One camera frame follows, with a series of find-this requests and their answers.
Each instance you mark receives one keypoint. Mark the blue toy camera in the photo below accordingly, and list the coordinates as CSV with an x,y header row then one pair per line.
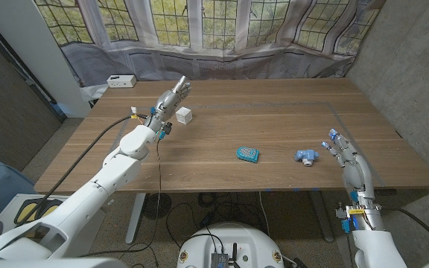
x,y
305,155

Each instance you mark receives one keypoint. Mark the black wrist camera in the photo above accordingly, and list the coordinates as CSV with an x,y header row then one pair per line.
x,y
167,128
343,214

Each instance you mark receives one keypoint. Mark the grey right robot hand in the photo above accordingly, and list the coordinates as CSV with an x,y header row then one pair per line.
x,y
356,175

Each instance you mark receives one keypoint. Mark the white table leg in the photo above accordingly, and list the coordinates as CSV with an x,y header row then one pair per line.
x,y
134,219

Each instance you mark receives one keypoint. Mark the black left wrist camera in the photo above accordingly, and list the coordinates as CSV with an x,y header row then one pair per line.
x,y
167,128

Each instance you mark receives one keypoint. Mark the white cube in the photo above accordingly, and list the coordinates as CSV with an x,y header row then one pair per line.
x,y
184,115

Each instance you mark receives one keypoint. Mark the printed window backdrop cloth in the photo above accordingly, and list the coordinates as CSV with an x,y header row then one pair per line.
x,y
218,37

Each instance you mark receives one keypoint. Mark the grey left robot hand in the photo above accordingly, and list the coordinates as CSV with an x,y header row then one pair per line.
x,y
168,102

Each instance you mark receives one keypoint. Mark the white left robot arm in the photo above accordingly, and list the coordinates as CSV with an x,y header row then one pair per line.
x,y
80,208

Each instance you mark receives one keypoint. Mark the white floor board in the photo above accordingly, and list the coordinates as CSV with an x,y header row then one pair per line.
x,y
7,208

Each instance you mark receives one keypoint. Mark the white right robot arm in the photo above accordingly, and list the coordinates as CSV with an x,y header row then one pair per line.
x,y
378,249

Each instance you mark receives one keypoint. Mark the white power strip box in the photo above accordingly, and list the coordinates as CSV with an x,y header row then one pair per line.
x,y
121,81

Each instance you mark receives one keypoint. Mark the grey electronics box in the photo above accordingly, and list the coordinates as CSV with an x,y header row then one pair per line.
x,y
219,260

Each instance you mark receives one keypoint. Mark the grey table leg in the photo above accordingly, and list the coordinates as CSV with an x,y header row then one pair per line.
x,y
322,219

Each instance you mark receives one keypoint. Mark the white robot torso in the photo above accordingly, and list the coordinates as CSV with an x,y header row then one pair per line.
x,y
50,264

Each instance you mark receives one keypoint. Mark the white partition panel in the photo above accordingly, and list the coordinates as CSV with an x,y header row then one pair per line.
x,y
39,48

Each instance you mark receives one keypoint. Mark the round black floor disc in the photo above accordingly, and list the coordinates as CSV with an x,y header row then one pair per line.
x,y
157,205

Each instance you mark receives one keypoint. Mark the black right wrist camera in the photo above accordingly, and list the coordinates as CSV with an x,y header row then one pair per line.
x,y
343,214

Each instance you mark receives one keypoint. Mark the yellow black foot pedal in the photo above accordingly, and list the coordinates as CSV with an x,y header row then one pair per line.
x,y
26,212

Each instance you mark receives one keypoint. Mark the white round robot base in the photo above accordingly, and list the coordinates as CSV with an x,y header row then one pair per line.
x,y
229,238

